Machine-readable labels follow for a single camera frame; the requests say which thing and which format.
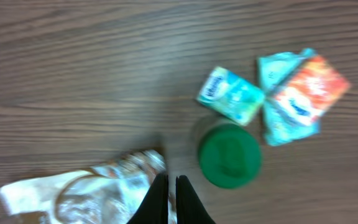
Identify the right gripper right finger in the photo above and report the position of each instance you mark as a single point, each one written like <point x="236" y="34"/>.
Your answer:
<point x="190" y="210"/>

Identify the green lid jar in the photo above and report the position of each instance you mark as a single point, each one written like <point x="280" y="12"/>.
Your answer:
<point x="228" y="156"/>

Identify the orange tissue pack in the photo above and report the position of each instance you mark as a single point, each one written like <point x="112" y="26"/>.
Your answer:
<point x="309" y="91"/>

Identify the light green wipes packet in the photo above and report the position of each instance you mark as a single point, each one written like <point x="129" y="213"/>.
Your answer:
<point x="284" y="117"/>

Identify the teal tissue pack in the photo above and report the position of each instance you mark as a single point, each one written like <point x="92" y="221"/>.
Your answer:
<point x="230" y="95"/>

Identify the beige snack bag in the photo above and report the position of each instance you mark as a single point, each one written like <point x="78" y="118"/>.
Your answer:
<point x="110" y="192"/>

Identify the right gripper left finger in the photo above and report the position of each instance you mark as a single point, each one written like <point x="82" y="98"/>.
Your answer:
<point x="154" y="207"/>

